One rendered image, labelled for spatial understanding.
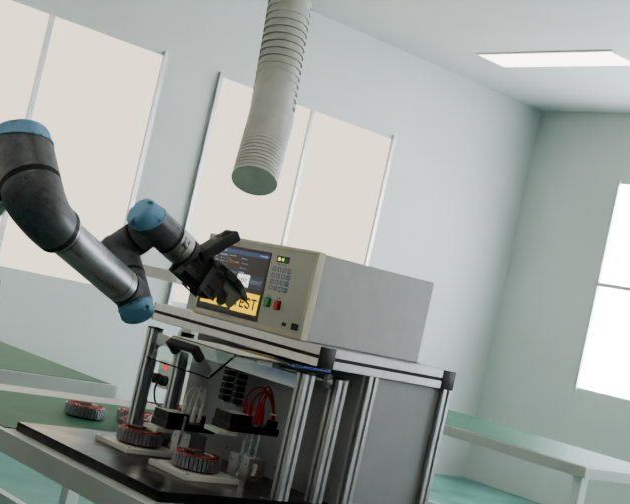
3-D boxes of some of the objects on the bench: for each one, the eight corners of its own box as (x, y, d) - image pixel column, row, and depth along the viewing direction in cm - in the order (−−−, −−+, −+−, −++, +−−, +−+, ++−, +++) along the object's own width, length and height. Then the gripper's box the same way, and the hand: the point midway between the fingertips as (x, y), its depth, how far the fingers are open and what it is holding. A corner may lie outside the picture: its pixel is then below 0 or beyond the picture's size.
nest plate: (184, 480, 254) (185, 474, 255) (147, 463, 266) (149, 457, 266) (238, 485, 264) (240, 479, 264) (201, 468, 276) (202, 463, 276)
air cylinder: (185, 456, 288) (191, 434, 289) (169, 449, 294) (174, 427, 294) (202, 458, 292) (207, 436, 292) (185, 450, 297) (190, 429, 298)
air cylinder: (244, 482, 270) (249, 458, 270) (225, 473, 276) (230, 450, 276) (261, 483, 273) (266, 460, 273) (242, 475, 279) (247, 452, 279)
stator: (184, 472, 257) (188, 455, 257) (161, 460, 267) (165, 444, 267) (227, 477, 264) (231, 461, 264) (204, 465, 273) (207, 449, 273)
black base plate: (157, 502, 236) (160, 491, 236) (15, 430, 284) (17, 420, 285) (329, 514, 266) (332, 504, 266) (174, 447, 315) (176, 438, 315)
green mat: (4, 427, 285) (4, 426, 285) (-91, 379, 331) (-90, 378, 331) (296, 458, 345) (296, 458, 345) (182, 414, 392) (182, 413, 392)
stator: (130, 447, 276) (134, 431, 276) (106, 436, 284) (110, 420, 284) (170, 451, 283) (173, 435, 283) (145, 440, 291) (148, 425, 292)
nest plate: (126, 453, 273) (128, 448, 273) (94, 438, 284) (96, 433, 284) (179, 458, 283) (180, 453, 283) (146, 444, 294) (147, 439, 294)
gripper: (160, 267, 263) (220, 320, 275) (183, 272, 256) (243, 326, 268) (181, 236, 266) (239, 290, 278) (204, 240, 259) (262, 295, 271)
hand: (244, 295), depth 273 cm, fingers closed
